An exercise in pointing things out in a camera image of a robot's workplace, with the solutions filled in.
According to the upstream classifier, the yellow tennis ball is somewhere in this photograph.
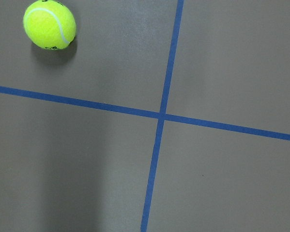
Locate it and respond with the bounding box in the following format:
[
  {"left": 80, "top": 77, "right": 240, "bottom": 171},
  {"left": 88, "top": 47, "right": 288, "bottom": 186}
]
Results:
[{"left": 23, "top": 0, "right": 76, "bottom": 50}]

